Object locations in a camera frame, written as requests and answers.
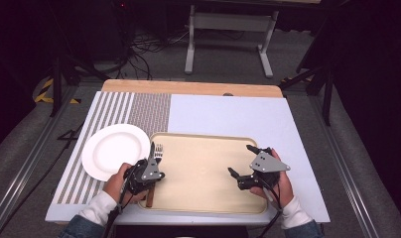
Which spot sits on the grey striped placemat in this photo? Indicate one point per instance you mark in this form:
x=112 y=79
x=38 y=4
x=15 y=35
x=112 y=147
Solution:
x=149 y=109

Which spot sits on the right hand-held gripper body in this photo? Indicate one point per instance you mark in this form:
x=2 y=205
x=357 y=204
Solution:
x=266 y=163

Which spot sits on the white ceramic plate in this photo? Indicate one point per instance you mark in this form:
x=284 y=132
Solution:
x=112 y=152

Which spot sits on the person's left hand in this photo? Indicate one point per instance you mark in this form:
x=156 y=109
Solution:
x=114 y=185

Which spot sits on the aluminium floor rail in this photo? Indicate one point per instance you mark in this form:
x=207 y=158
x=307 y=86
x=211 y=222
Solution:
x=20 y=178
x=344 y=172

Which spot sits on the white metal desk frame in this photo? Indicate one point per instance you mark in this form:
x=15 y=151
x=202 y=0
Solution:
x=228 y=23

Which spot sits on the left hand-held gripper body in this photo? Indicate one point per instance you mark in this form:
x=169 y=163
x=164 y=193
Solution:
x=151 y=172

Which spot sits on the black metal stand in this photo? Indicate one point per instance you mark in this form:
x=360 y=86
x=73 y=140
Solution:
x=58 y=82
x=327 y=92

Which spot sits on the beige plastic tray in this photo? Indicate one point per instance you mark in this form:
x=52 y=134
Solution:
x=201 y=175

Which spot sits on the person's right hand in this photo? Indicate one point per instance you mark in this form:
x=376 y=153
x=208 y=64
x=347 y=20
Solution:
x=283 y=188

